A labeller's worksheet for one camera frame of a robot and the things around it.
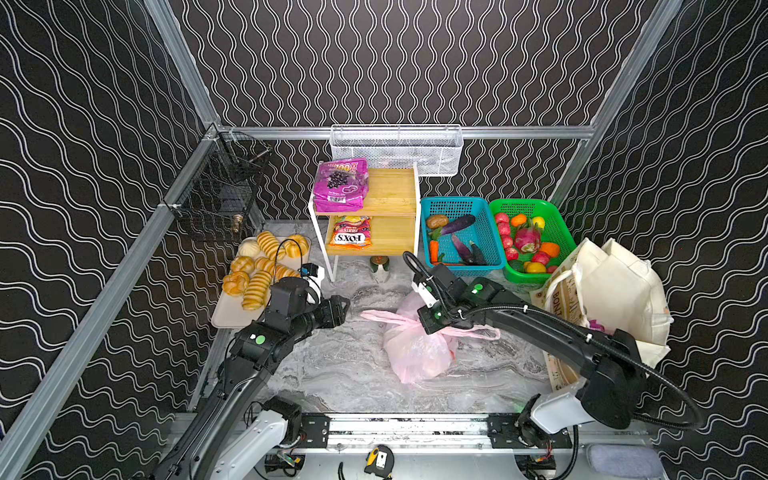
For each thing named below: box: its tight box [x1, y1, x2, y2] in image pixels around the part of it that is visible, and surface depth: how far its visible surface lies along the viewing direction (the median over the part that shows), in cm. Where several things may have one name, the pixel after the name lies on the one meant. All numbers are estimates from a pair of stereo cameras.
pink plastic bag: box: [360, 291, 501, 384], surface depth 79 cm
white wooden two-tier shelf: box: [308, 162, 421, 282], surface depth 85 cm
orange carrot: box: [430, 240, 441, 265], surface depth 112 cm
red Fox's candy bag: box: [329, 216, 373, 249], surface depth 94 cm
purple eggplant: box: [442, 214, 476, 235], surface depth 119 cm
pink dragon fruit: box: [515, 227, 541, 253], surface depth 108 cm
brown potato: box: [426, 214, 448, 229], surface depth 119 cm
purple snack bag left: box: [314, 158, 369, 212], surface depth 78 cm
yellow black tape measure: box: [364, 444, 395, 480], surface depth 70 cm
